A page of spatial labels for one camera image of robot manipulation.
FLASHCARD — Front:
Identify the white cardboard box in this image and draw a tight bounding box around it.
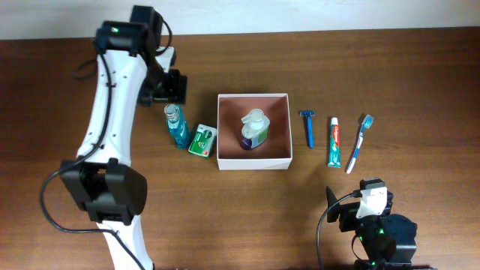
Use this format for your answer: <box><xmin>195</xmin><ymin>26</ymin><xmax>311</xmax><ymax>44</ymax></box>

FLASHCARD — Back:
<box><xmin>216</xmin><ymin>93</ymin><xmax>293</xmax><ymax>170</ymax></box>

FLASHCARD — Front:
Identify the teal mouthwash bottle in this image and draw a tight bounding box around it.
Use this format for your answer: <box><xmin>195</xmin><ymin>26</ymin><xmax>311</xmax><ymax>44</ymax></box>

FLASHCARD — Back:
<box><xmin>164</xmin><ymin>104</ymin><xmax>191</xmax><ymax>149</ymax></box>

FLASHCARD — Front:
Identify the blue disposable razor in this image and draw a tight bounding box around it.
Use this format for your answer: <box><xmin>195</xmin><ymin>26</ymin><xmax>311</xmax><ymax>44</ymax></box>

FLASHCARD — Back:
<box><xmin>299</xmin><ymin>110</ymin><xmax>315</xmax><ymax>149</ymax></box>

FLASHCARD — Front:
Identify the toothpaste tube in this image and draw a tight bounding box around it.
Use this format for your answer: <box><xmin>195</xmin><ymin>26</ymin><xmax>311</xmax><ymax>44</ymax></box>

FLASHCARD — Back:
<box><xmin>328</xmin><ymin>117</ymin><xmax>341</xmax><ymax>168</ymax></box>

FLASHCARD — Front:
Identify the blue white toothbrush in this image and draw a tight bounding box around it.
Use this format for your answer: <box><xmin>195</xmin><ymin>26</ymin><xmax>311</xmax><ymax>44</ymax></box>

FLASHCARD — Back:
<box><xmin>346</xmin><ymin>115</ymin><xmax>374</xmax><ymax>174</ymax></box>

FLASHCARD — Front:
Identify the green soap bar box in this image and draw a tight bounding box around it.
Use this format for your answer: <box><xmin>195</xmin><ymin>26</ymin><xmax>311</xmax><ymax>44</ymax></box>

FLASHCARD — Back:
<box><xmin>188</xmin><ymin>124</ymin><xmax>218</xmax><ymax>158</ymax></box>

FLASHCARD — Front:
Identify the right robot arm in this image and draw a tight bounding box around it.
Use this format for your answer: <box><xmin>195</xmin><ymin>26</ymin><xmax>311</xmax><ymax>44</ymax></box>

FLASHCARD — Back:
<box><xmin>323</xmin><ymin>178</ymin><xmax>418</xmax><ymax>269</ymax></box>

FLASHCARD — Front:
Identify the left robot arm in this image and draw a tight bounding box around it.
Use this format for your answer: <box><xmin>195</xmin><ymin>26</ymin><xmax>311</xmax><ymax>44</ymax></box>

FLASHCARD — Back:
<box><xmin>59</xmin><ymin>5</ymin><xmax>187</xmax><ymax>269</ymax></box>

